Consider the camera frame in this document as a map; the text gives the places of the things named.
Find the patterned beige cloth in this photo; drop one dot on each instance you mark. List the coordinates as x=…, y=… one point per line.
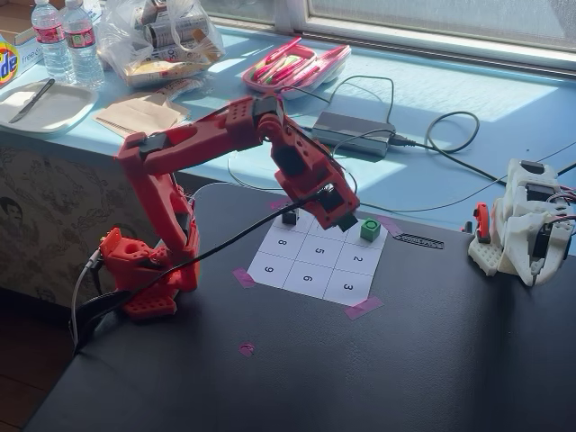
x=36, y=225

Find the pink pen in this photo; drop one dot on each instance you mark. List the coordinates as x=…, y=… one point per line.
x=283, y=50

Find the white window frame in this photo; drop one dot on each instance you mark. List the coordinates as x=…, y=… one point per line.
x=405, y=42

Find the red wrist camera mount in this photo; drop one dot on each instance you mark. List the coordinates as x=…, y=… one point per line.
x=330, y=217

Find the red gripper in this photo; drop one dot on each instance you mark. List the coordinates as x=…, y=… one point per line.
x=334, y=211

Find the brown paper napkins stack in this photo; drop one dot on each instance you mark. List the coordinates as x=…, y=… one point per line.
x=130, y=114

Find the grey power adapter brick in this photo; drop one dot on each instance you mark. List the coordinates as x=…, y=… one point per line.
x=355, y=132

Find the pink pencil case lid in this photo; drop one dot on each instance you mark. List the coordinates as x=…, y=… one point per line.
x=334, y=63

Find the pink pencil case tray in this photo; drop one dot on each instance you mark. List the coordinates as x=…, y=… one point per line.
x=270, y=84

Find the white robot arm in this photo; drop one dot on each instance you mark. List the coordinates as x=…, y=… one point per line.
x=517, y=234

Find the white plate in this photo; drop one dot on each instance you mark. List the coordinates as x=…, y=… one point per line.
x=58, y=110

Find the small pink sticker mark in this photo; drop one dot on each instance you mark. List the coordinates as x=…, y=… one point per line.
x=247, y=349

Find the orange Tide detergent box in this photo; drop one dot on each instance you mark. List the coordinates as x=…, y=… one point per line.
x=6, y=63

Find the black plastic knife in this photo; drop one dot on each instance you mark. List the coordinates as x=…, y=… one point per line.
x=31, y=101

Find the clear water bottle red label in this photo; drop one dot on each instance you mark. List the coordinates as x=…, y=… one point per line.
x=53, y=49
x=83, y=54

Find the white numbered grid sheet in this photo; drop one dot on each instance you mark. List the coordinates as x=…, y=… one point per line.
x=315, y=265

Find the black cube with cross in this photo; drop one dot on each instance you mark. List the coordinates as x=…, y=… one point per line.
x=290, y=219

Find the pink tape strip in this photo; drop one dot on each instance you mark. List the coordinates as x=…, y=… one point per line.
x=363, y=307
x=244, y=277
x=389, y=226
x=275, y=203

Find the black table clamp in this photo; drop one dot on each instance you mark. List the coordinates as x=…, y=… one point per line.
x=96, y=310

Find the clear plastic bag with groceries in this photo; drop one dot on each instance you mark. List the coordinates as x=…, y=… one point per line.
x=121, y=40

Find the small printed sachet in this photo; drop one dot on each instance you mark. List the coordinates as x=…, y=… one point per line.
x=180, y=86

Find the red robot arm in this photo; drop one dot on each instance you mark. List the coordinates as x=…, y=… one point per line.
x=189, y=141

